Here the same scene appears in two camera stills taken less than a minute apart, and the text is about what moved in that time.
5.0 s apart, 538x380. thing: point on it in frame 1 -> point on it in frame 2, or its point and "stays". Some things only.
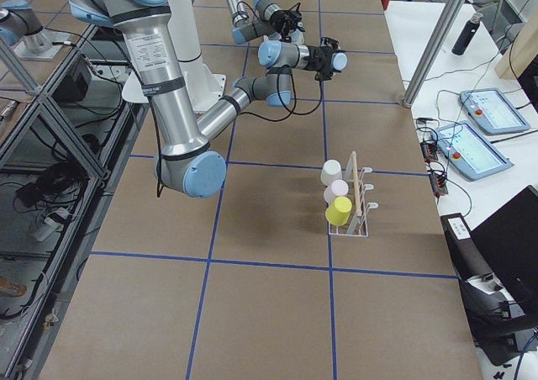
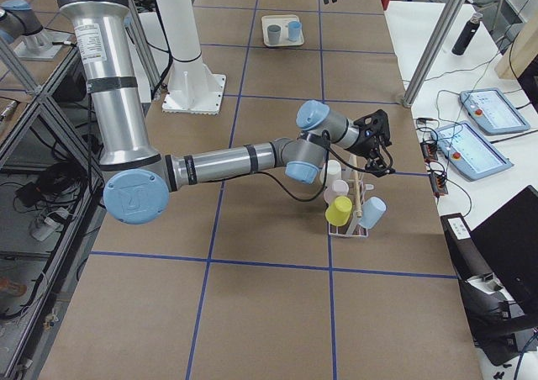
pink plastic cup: (338, 188) stays
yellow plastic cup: (339, 213) stays
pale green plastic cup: (331, 171) stays
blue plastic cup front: (340, 60) -> (372, 210)
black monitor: (508, 239) stays
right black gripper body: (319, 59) -> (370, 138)
